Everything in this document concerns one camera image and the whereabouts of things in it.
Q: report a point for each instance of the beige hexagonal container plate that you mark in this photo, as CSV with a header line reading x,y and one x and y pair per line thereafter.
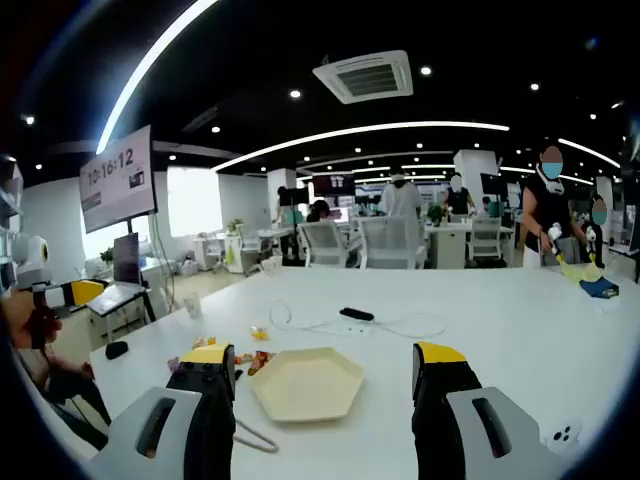
x,y
305,385

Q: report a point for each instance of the white cabinet with green sticker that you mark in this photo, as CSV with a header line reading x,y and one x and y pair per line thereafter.
x,y
240,252

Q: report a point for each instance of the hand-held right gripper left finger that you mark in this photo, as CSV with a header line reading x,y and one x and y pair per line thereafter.
x,y
200,400

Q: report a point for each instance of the yellow food snack packet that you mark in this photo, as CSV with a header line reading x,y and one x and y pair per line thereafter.
x,y
260,332

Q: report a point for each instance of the white mesh office chair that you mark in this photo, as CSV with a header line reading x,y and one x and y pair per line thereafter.
x,y
325,242
486,237
390,242

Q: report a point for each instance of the dark hanging display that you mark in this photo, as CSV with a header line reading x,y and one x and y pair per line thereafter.
x,y
332,184

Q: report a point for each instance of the long ceiling light strip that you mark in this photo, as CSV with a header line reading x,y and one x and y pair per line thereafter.
x,y
145,65

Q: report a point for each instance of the person's left hand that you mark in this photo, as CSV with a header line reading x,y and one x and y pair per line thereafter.
x,y
20,325

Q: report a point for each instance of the storage shelf rack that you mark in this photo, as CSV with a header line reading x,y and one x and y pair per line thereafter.
x,y
7,225

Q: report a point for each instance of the blue flat object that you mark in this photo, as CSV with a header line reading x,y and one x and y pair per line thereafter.
x,y
600,289

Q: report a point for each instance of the orange brown food snack packet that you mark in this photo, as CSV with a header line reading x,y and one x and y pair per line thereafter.
x,y
245,358

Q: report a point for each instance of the small purple packet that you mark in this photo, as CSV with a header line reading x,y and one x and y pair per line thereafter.
x,y
173,364

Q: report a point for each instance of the curved ceiling light strip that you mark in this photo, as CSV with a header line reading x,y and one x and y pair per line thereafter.
x,y
350,132

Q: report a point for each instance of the golden food snack packet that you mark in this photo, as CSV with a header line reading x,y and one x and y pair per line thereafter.
x,y
202,342

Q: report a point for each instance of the green potted plant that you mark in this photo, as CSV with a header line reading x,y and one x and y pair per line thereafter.
x,y
235,225
106,255
436,214

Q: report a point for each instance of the black computer mouse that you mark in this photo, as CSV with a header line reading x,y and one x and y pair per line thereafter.
x,y
116,350

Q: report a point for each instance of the dark computer monitor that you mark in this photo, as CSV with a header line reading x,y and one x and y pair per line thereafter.
x,y
126,257

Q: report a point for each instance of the grey tilted desk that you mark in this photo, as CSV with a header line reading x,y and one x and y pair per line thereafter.
x,y
117,300

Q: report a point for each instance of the pink food tongs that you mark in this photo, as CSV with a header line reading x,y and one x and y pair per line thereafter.
x,y
270,445

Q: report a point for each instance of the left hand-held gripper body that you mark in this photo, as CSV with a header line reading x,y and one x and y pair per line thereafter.
x,y
27,255

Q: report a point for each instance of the red brown food snack packet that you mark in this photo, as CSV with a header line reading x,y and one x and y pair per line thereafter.
x,y
262,362

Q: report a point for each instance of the yellow cloth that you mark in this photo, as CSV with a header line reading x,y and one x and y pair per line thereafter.
x,y
582,272

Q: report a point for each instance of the black monitor on tripod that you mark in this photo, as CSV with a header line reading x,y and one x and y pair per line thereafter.
x,y
292,196

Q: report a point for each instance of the large display screen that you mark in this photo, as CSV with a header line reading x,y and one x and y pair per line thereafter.
x,y
117,180

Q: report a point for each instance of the ceiling air conditioner vent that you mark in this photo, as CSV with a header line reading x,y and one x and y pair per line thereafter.
x,y
367,77

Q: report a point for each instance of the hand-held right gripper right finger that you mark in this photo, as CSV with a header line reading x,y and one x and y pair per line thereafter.
x,y
440,400

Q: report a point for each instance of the black oblong device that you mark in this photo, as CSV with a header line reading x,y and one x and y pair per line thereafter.
x,y
356,314

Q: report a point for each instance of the white paper cup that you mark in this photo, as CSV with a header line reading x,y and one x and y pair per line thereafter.
x,y
192,305

